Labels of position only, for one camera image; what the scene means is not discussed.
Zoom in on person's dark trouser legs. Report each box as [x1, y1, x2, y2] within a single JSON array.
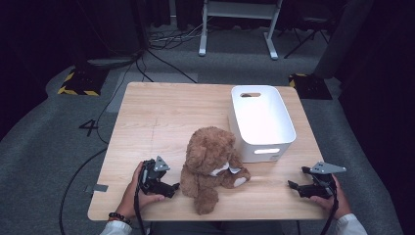
[[149, 220, 286, 235]]

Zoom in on black folding stand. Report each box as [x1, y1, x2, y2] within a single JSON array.
[[283, 16, 331, 60]]

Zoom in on bundle of floor cables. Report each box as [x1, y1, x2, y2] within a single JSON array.
[[147, 18, 213, 52]]

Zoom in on grey tape strip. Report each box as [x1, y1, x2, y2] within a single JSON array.
[[83, 183, 110, 194]]

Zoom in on black beaded bracelet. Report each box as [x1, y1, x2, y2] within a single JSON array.
[[108, 211, 132, 226]]

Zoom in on grey flat stand foot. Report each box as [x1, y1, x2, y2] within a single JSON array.
[[85, 56, 135, 71]]

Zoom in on black yellow striped base plate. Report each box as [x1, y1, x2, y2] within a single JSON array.
[[57, 66, 110, 97], [288, 72, 334, 101]]

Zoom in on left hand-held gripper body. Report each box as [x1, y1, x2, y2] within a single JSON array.
[[138, 156, 171, 196]]

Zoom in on white metal desk frame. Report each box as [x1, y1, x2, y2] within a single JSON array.
[[198, 0, 284, 61]]

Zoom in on long black floor cable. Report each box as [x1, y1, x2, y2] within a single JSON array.
[[58, 48, 146, 235]]

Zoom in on right hand-held gripper black cable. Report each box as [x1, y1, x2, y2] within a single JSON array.
[[319, 185, 340, 235]]

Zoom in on person's right hand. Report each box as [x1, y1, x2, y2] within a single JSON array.
[[309, 174, 352, 220]]

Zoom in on brown teddy bear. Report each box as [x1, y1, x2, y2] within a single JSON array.
[[179, 126, 252, 216]]

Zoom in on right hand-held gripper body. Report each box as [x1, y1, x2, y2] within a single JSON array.
[[304, 162, 347, 200]]

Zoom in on white plastic storage bin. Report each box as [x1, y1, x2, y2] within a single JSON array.
[[227, 84, 298, 164]]

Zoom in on hand-held gripper black cable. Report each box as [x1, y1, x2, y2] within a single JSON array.
[[133, 180, 147, 235], [319, 185, 340, 235]]

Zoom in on person's left hand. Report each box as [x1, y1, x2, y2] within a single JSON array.
[[115, 162, 166, 220]]

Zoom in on left hand-held gripper black cable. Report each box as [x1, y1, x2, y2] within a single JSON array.
[[133, 180, 147, 235]]

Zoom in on grey curtain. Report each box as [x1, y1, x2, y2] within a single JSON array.
[[313, 0, 375, 79]]

